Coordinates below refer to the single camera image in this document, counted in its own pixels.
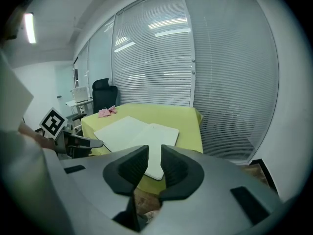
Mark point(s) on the white side desk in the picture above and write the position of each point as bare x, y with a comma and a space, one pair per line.
78, 103

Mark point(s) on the white printer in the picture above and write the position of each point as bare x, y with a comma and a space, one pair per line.
80, 94

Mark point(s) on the glass panel with white blinds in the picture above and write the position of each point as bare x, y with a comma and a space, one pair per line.
154, 65
232, 82

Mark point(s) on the pink cloth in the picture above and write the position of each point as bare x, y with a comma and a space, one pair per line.
107, 111

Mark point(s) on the yellow-green tablecloth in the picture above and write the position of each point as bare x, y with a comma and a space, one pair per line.
171, 116

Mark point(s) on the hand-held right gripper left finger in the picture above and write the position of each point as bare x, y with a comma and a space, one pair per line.
127, 175

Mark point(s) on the person's left forearm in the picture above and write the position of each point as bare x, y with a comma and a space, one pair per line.
39, 137

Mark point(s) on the grey book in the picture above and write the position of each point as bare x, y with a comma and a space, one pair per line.
137, 136

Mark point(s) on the person's light shirt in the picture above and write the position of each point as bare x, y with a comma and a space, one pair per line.
12, 94

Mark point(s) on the black high-back office chair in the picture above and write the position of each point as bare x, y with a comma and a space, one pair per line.
104, 97

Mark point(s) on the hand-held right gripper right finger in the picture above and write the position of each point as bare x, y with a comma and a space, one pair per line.
181, 177

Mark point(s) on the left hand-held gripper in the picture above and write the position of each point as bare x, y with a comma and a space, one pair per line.
53, 122

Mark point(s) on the ceiling light tube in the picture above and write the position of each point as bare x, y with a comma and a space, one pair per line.
30, 28

